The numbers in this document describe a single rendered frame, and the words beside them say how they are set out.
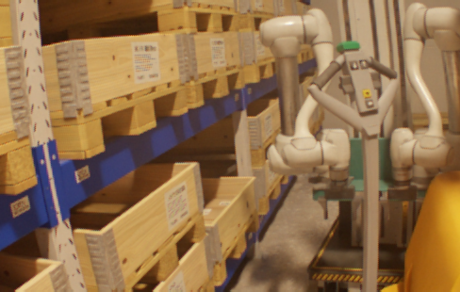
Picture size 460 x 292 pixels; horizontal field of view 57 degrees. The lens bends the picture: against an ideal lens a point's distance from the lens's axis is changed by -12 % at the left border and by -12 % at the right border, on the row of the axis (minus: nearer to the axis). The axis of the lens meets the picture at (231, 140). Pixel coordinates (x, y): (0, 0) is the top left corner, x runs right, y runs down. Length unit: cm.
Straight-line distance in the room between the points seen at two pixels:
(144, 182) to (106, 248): 82
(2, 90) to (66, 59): 32
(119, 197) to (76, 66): 108
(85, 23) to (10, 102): 133
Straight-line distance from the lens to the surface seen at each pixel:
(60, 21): 248
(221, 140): 321
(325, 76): 147
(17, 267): 137
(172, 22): 214
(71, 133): 137
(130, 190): 224
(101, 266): 145
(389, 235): 261
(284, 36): 206
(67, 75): 134
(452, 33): 196
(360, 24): 240
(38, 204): 127
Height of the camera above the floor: 145
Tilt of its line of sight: 12 degrees down
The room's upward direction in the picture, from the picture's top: 6 degrees counter-clockwise
